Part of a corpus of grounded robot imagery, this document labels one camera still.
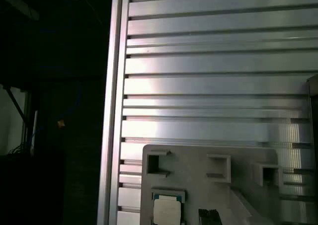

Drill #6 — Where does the silver CPU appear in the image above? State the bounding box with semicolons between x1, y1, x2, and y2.
152;188;187;225

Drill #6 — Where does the blue cable brass tip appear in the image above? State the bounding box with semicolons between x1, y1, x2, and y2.
56;80;84;129

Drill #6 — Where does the green RAM stick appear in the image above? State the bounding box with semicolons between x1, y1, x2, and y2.
198;208;222;225

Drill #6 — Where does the grey parts rack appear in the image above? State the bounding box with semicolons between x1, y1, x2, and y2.
140;144;284;225

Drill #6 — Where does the black open PC case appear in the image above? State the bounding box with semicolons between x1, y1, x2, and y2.
306;73;318;161

